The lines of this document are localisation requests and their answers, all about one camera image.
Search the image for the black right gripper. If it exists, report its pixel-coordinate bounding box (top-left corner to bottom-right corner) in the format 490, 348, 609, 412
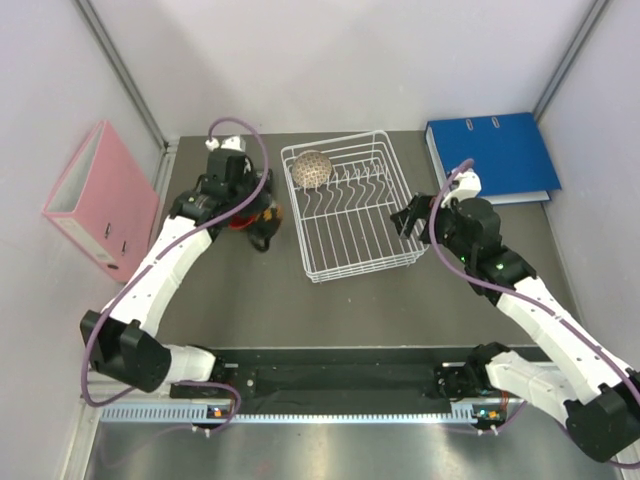
391, 193, 474, 264

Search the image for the black orange patterned mug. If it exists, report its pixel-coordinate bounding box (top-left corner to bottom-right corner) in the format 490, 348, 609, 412
229, 201, 283, 253

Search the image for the beige patterned bowl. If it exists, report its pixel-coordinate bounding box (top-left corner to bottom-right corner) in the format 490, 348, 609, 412
291, 150, 332, 189

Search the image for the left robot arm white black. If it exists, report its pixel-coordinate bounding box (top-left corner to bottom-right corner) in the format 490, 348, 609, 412
80, 136, 281, 397

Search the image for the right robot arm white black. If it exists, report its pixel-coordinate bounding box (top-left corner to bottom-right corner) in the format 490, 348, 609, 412
390, 195, 639, 463

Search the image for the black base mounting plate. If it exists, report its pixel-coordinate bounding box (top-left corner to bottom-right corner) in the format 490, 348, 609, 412
169, 347, 501, 401

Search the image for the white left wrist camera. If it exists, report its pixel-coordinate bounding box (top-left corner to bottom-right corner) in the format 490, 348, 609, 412
205, 135, 246, 152

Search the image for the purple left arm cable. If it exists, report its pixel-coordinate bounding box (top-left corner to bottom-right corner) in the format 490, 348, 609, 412
79, 117, 271, 441

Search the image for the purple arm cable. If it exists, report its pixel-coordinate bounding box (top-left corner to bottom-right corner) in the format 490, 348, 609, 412
429, 158, 640, 469
79, 117, 271, 441

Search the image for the white wire dish rack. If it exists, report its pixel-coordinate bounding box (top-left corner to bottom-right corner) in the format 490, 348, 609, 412
280, 130, 427, 283

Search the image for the blue ring binder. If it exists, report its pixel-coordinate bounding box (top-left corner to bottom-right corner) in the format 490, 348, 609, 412
425, 112, 561, 205

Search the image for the pink ring binder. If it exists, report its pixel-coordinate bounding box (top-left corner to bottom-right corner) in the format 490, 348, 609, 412
43, 120, 159, 283

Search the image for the grey slotted cable duct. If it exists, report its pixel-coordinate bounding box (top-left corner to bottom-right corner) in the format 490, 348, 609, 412
100, 403, 502, 424

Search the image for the aluminium frame rail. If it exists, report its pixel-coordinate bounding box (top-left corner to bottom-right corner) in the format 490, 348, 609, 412
85, 371, 171, 403

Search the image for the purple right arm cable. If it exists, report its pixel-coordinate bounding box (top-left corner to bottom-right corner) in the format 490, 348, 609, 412
429, 158, 640, 469

